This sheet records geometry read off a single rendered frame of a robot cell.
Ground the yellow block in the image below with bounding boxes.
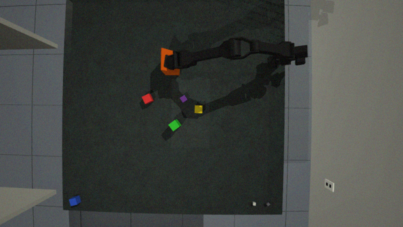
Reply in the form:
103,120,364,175
194,105,203,114

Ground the blue block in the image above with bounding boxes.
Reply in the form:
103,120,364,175
69,195,81,206

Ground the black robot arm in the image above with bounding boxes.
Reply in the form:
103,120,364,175
163,37,308,70

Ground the purple block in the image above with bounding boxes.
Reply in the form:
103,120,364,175
180,95,188,103

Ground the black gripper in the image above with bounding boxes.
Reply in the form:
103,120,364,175
267,56,306,69

